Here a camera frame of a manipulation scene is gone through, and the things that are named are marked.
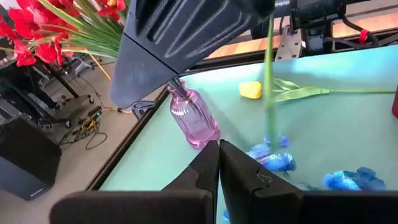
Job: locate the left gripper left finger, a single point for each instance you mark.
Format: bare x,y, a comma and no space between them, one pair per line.
140,208

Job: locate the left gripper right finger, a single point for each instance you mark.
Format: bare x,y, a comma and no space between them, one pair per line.
295,208

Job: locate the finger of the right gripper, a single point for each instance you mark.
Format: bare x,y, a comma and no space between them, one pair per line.
174,34

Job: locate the yellow tulip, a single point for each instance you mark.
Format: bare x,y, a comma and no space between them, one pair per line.
250,90

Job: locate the small blue flower bunch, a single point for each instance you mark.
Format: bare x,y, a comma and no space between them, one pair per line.
271,93

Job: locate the red ribbed glass vase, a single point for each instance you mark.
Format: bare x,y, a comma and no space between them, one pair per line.
395,105

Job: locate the pink ribbed glass vase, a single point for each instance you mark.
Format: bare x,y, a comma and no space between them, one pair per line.
192,118

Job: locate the black standing desk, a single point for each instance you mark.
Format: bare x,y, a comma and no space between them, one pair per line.
71,109

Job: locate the black case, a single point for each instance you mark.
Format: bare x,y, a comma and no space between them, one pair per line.
28,155

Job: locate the grey metal mounting bracket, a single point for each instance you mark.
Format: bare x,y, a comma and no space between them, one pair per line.
287,43

